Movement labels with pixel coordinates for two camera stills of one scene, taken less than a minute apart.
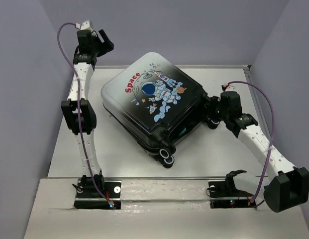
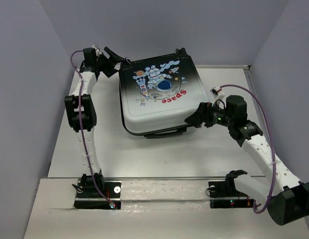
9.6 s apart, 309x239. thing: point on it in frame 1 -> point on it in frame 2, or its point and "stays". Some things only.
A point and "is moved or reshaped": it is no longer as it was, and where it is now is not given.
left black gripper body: (93, 47) -> (102, 60)
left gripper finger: (102, 48) -> (113, 56)
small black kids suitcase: (156, 103) is moved or reshaped
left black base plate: (112, 190) stays
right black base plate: (227, 196) stays
